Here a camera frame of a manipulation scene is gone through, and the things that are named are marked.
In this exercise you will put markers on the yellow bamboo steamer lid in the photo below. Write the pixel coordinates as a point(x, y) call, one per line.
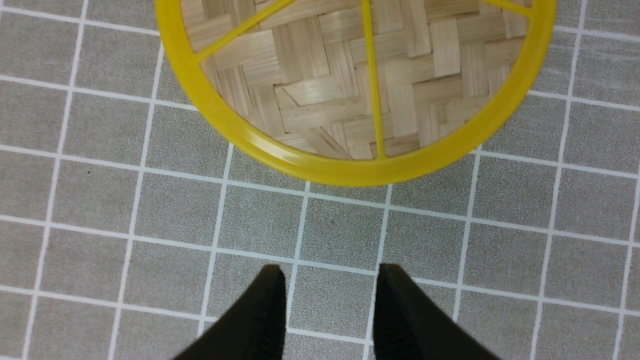
point(356, 93)

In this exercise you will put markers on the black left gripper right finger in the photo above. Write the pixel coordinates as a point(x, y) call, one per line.
point(408, 325)

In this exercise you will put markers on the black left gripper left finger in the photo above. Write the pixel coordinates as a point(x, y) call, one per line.
point(253, 328)

